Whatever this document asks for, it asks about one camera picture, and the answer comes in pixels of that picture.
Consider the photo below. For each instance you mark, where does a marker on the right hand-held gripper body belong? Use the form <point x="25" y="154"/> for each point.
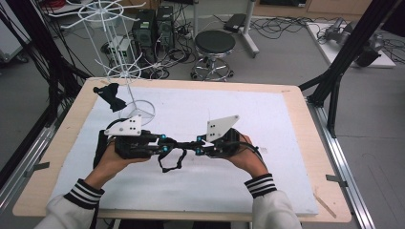
<point x="219" y="127"/>

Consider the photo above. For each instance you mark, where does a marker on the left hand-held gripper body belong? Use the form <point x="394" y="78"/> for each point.
<point x="127" y="127"/>

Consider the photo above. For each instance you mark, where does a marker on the black bow tie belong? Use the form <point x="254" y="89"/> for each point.
<point x="183" y="145"/>
<point x="111" y="95"/>

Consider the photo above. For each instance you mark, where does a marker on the person's left hand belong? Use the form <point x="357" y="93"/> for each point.
<point x="110" y="168"/>

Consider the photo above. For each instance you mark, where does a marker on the person's right hand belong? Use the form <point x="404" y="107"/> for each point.
<point x="248" y="162"/>

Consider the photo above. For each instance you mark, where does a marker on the white foam board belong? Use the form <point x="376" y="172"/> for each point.
<point x="270" y="127"/>

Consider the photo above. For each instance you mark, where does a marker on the white box device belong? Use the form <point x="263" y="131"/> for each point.
<point x="120" y="47"/>

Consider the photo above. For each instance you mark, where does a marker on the black round stool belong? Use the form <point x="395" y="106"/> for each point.
<point x="215" y="41"/>

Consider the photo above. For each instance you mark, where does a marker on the black computer tower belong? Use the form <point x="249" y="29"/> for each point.
<point x="144" y="35"/>
<point x="165" y="27"/>

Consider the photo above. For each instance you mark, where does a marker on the white table leg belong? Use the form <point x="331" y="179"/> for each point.
<point x="249" y="31"/>

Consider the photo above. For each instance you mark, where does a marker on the black power box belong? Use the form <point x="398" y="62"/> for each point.
<point x="235" y="23"/>

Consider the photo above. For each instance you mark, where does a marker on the thin wooden stick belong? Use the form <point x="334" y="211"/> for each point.
<point x="324" y="205"/>

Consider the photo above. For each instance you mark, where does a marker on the white floor platform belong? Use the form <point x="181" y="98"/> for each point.
<point x="331" y="54"/>

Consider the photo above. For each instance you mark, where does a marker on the metal bracket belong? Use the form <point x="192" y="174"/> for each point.
<point x="38" y="168"/>
<point x="337" y="180"/>

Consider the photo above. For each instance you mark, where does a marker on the aluminium rail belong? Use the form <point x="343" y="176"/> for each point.
<point x="28" y="152"/>
<point x="344" y="165"/>

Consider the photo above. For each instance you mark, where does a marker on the black metal frame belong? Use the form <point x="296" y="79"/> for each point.
<point x="47" y="54"/>
<point x="347" y="51"/>

